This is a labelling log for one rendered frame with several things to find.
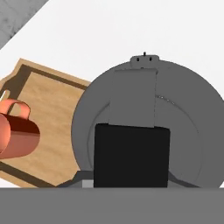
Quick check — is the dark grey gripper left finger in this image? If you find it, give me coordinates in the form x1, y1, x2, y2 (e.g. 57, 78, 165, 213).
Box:
57, 171, 95, 189

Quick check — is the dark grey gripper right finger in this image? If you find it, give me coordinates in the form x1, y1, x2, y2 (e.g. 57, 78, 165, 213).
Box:
168, 171, 202, 189

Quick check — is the grey kettle with black handle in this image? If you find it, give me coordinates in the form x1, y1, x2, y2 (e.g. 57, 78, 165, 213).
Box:
71, 52, 224, 189

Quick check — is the wooden tray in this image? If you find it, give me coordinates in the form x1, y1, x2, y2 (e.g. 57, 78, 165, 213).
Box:
0, 58, 92, 189

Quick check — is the copper mug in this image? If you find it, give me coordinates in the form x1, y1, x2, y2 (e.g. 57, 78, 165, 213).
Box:
0, 98, 41, 160

